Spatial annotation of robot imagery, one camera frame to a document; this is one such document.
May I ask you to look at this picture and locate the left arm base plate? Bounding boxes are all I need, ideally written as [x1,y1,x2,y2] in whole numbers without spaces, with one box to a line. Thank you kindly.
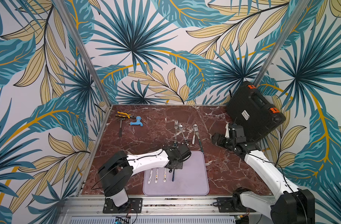
[102,197,143,214]

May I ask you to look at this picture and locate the yellow black pliers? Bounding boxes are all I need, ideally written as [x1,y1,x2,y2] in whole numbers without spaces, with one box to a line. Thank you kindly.
[115,112,136,119]

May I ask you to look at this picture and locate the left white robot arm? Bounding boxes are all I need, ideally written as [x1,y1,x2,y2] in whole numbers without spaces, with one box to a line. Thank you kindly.
[98,144,192,208]

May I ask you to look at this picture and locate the green circuit board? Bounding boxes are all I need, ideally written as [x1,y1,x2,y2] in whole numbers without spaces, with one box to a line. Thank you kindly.
[114,217,130,224]

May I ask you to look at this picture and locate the blue plastic faucet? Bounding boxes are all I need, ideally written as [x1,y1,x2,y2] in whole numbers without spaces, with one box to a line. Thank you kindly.
[130,116,143,127]

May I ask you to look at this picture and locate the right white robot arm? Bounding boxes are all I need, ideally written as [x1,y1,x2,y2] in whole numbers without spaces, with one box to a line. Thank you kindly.
[211,124,315,224]

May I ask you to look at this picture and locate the spoon with black-white handle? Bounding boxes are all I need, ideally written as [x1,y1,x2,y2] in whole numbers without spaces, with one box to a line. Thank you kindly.
[179,124,189,146]

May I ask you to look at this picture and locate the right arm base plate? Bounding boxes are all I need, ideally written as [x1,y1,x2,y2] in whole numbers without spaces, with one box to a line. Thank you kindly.
[213,197,247,213]

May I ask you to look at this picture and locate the black tool case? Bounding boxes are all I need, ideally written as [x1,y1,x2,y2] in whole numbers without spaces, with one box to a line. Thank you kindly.
[226,81,286,143]

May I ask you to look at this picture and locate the left aluminium corner post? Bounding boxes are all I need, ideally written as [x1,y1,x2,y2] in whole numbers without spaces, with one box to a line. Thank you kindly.
[54,0,112,109]

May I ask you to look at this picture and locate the ornate all-silver fork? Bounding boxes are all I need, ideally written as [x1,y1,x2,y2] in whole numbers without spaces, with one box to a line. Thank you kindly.
[174,120,179,143]

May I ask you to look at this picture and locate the aluminium front rail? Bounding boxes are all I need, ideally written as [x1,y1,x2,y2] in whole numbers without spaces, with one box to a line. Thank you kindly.
[56,195,271,224]

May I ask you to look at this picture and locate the lavender placemat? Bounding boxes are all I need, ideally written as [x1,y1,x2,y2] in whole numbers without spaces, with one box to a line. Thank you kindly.
[142,151,209,196]

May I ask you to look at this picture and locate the right aluminium corner post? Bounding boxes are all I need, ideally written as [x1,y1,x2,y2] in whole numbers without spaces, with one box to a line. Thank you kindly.
[253,0,310,87]

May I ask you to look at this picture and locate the black handled hammer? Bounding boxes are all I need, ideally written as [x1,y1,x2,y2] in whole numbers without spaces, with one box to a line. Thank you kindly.
[119,118,125,137]

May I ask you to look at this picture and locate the fork with green handle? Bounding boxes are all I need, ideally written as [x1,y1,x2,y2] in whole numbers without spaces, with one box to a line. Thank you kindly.
[194,126,204,153]

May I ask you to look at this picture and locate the aluminium corner post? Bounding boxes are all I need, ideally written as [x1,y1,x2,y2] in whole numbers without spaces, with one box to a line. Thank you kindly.
[253,0,310,87]
[54,0,112,109]

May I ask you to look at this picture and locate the fork with white Pochacco handle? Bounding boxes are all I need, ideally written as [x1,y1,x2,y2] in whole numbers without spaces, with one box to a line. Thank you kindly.
[147,169,153,184]

